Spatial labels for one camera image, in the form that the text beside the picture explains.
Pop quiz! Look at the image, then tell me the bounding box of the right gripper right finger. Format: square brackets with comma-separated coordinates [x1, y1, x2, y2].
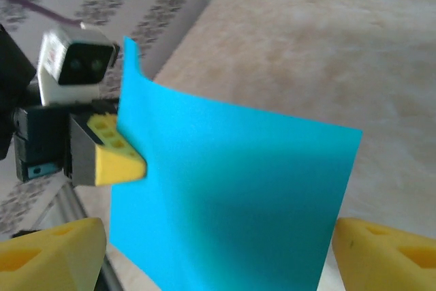
[332, 217, 436, 291]

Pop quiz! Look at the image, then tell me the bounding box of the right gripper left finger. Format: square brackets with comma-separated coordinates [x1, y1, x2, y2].
[0, 217, 107, 291]

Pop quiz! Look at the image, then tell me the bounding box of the blue square paper sheet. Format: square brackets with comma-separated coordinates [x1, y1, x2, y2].
[109, 35, 363, 291]

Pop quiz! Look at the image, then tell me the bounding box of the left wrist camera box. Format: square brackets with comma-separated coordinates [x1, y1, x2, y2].
[36, 25, 121, 107]

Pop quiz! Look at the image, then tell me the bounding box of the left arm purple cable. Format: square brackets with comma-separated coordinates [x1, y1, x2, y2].
[0, 0, 84, 29]

